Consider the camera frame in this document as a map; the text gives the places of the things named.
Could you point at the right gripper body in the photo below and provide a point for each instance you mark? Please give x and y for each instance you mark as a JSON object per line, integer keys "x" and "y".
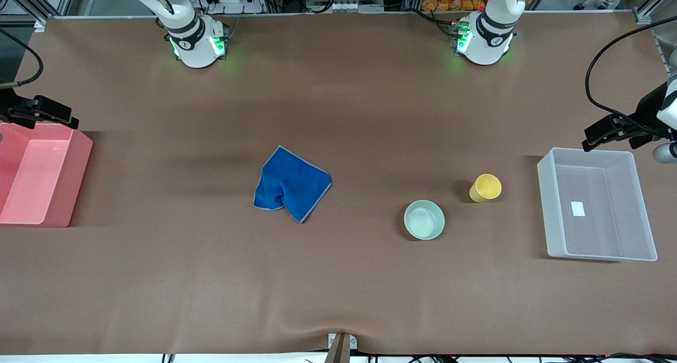
{"x": 7, "y": 103}

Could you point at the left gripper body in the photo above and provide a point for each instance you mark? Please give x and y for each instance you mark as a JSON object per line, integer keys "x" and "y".
{"x": 646, "y": 112}

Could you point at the yellow cup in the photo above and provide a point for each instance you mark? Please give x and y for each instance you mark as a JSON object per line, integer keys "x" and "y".
{"x": 486, "y": 187}

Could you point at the pale green bowl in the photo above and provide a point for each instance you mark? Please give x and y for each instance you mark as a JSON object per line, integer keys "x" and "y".
{"x": 424, "y": 220}

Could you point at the blue microfibre cloth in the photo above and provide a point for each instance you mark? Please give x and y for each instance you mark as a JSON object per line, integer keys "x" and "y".
{"x": 291, "y": 183}

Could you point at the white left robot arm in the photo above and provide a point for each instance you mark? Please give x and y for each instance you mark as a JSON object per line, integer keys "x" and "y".
{"x": 484, "y": 45}

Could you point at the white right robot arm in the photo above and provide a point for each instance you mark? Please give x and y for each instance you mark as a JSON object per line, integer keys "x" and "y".
{"x": 195, "y": 51}

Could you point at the pink plastic bin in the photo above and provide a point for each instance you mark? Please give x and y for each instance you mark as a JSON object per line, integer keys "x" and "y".
{"x": 37, "y": 178}

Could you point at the white paper label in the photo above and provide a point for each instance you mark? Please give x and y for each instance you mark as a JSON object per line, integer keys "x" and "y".
{"x": 578, "y": 208}

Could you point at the clear plastic bin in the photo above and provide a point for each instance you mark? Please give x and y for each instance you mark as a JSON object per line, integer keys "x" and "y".
{"x": 597, "y": 236}

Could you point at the brown table mat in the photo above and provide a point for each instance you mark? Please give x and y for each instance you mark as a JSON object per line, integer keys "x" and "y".
{"x": 338, "y": 114}

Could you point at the aluminium frame profile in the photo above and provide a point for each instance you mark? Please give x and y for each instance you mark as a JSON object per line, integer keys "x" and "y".
{"x": 31, "y": 6}
{"x": 653, "y": 3}

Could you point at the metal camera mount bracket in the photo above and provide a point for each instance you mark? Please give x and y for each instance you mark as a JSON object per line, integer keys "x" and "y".
{"x": 341, "y": 350}

